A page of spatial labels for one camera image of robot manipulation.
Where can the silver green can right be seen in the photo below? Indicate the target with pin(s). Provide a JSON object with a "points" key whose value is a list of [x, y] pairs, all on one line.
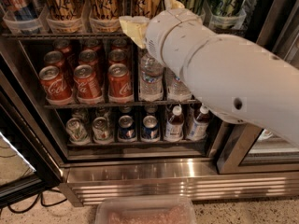
{"points": [[101, 129]]}

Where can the second row right cola can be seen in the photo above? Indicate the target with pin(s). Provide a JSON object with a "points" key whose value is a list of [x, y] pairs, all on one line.
{"points": [[117, 56]]}

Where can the silver green can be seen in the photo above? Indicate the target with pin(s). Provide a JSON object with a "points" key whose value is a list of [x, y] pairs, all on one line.
{"points": [[77, 132], [101, 129]]}

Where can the second row cola can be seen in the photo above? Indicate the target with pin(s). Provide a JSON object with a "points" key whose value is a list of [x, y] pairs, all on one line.
{"points": [[56, 58], [117, 56], [90, 57]]}

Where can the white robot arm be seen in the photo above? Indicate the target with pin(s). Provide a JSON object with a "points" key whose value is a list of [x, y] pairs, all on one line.
{"points": [[228, 73]]}

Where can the front middle water bottle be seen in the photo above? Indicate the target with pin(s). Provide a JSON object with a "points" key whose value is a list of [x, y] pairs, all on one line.
{"points": [[176, 90]]}

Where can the front left cola can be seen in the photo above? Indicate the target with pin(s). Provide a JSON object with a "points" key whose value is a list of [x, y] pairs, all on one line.
{"points": [[54, 83]]}

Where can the stainless steel fridge base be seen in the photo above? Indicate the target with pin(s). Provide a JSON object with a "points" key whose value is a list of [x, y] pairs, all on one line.
{"points": [[91, 183]]}

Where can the front middle cola can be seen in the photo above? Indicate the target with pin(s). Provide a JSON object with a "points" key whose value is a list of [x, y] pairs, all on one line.
{"points": [[87, 82]]}

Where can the clear plastic bin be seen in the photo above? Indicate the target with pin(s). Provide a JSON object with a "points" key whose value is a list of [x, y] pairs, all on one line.
{"points": [[165, 209]]}

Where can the blue pepsi can left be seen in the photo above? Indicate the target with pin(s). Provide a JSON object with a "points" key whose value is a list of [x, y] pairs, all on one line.
{"points": [[126, 127]]}

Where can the brown drink bottle left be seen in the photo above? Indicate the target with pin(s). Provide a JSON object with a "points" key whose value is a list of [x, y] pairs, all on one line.
{"points": [[174, 124]]}

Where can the top wire shelf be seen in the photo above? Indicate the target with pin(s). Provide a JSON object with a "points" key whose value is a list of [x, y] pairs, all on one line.
{"points": [[64, 36]]}

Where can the blue pepsi can right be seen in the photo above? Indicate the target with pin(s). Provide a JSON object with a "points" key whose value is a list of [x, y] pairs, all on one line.
{"points": [[150, 129]]}

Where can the water bottle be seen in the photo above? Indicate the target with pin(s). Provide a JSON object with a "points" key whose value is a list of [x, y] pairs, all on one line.
{"points": [[176, 90], [151, 79]]}

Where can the fridge glass sliding door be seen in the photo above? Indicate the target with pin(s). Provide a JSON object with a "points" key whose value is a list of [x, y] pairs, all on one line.
{"points": [[243, 152]]}

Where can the brown drink bottle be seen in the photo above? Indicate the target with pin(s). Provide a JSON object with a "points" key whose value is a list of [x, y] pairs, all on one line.
{"points": [[198, 124], [174, 124]]}

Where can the brown drink bottle right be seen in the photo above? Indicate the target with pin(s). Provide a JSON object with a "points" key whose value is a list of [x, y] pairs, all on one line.
{"points": [[198, 124]]}

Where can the second row left cola can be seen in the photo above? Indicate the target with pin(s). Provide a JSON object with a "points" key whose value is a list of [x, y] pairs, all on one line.
{"points": [[56, 58]]}

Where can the front right cola can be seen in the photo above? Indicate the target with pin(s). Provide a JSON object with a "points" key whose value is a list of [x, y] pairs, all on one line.
{"points": [[119, 80]]}

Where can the front left water bottle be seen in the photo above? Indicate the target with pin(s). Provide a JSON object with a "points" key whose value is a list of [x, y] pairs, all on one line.
{"points": [[151, 79]]}

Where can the second row middle cola can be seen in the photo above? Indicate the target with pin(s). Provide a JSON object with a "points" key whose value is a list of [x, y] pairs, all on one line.
{"points": [[90, 57]]}

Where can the white can behind glass door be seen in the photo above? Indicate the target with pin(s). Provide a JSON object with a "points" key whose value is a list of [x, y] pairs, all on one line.
{"points": [[265, 135]]}

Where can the silver green can left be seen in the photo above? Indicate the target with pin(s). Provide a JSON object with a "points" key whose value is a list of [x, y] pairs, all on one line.
{"points": [[77, 132]]}

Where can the blue pepsi can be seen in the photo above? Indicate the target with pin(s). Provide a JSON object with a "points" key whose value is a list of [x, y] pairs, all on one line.
{"points": [[126, 127], [150, 129]]}

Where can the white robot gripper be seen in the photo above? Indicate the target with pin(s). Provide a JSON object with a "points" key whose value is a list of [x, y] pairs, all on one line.
{"points": [[164, 34]]}

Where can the blue red can top-left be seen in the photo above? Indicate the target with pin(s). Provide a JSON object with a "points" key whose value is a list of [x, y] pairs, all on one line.
{"points": [[23, 10]]}

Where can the orange can column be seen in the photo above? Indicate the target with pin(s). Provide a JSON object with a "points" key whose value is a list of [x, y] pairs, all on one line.
{"points": [[146, 8], [106, 10], [65, 10]]}

